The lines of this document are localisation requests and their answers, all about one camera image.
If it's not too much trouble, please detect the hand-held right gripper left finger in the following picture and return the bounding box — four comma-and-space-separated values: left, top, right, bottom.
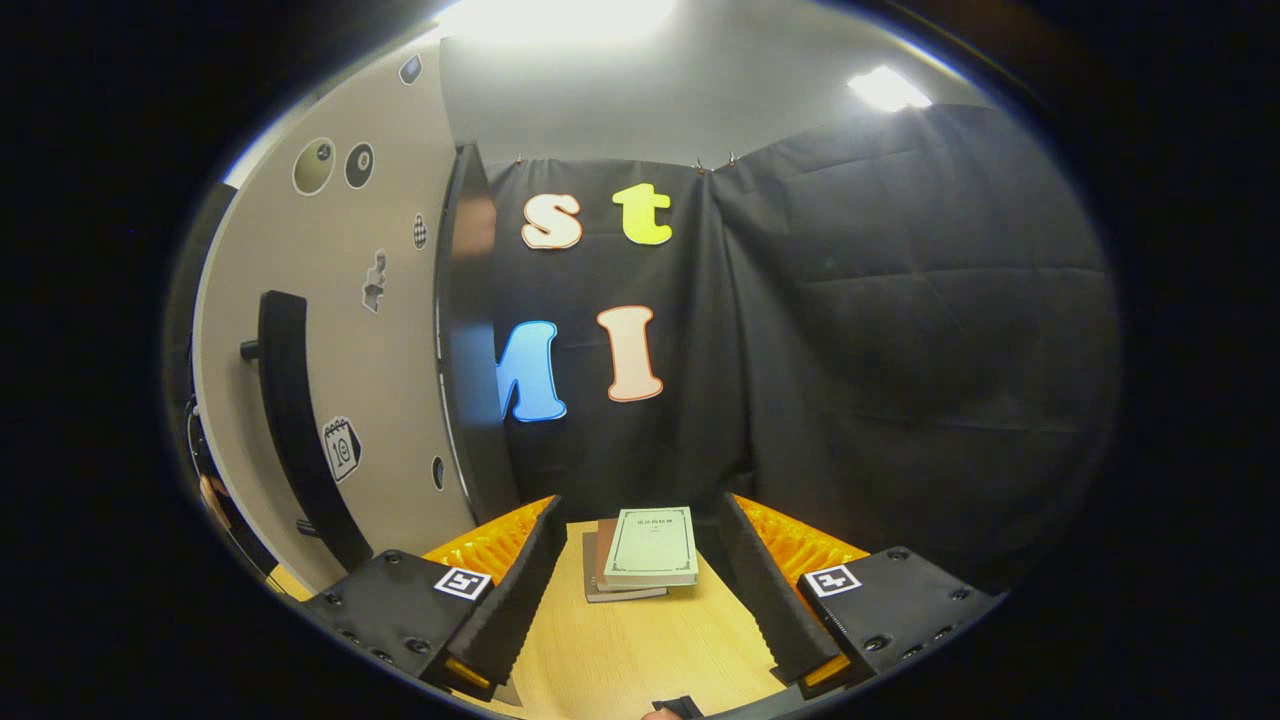
300, 495, 568, 701

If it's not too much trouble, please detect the green book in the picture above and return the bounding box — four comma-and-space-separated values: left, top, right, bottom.
603, 506, 700, 588

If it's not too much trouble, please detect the large ceiling light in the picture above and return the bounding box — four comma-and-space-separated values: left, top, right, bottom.
440, 0, 681, 46

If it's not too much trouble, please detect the black backdrop cloth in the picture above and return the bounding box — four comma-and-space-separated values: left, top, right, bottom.
165, 100, 1121, 591

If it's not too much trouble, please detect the small ceiling light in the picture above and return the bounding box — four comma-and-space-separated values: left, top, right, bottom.
848, 66, 933, 113

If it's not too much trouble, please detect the black door handle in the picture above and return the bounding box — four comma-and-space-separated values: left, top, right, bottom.
240, 290, 376, 573

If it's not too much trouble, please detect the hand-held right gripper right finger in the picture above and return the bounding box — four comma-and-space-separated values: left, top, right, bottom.
720, 492, 1001, 701

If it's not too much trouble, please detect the brown book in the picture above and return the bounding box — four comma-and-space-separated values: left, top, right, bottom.
595, 518, 623, 593

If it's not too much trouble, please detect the beige cabinet door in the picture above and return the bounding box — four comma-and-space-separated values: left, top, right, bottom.
190, 40, 481, 591

